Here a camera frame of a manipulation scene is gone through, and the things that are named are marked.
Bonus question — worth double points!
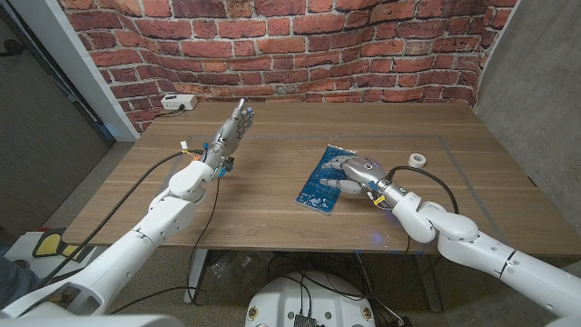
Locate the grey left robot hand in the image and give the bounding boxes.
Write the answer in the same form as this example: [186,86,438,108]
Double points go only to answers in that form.
[202,97,256,169]

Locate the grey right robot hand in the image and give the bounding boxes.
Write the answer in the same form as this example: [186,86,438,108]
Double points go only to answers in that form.
[320,155,387,196]

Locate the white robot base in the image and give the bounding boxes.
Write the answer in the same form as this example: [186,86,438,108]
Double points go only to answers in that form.
[244,271,377,327]

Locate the white power strip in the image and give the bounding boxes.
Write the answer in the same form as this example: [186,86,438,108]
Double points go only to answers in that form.
[160,94,199,112]

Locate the brick print backdrop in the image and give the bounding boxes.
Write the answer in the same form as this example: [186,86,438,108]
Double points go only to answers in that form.
[56,0,518,135]

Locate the grey table leg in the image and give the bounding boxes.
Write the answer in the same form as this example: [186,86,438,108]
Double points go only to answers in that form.
[412,253,444,313]

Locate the clear plastic bag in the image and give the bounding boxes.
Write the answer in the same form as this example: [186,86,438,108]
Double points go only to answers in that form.
[208,252,269,292]

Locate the white table leg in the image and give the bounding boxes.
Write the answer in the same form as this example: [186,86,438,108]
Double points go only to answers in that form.
[183,248,210,304]

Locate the black box on base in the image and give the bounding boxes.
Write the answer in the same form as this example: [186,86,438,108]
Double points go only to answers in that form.
[293,312,321,327]

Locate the white board with yellow shapes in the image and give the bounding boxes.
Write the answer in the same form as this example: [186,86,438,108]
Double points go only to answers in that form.
[4,229,94,279]

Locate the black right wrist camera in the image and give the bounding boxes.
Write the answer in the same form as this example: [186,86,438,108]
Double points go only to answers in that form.
[368,181,388,209]

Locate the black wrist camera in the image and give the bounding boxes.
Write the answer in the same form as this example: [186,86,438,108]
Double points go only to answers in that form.
[218,155,237,178]
[368,181,388,209]

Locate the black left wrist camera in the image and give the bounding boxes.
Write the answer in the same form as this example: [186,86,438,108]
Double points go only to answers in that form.
[218,155,237,178]

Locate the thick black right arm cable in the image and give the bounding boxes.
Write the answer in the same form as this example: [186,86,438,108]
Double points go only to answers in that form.
[384,165,460,215]

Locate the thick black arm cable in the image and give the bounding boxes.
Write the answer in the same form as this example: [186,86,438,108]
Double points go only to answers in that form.
[38,148,205,285]
[384,165,460,215]

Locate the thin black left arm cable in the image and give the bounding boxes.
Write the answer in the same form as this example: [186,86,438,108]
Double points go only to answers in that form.
[108,174,222,315]

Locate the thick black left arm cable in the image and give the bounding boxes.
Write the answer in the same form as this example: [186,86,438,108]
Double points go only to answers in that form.
[38,148,205,285]

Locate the white door frame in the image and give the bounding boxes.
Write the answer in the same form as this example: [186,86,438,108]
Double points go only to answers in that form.
[8,0,140,143]

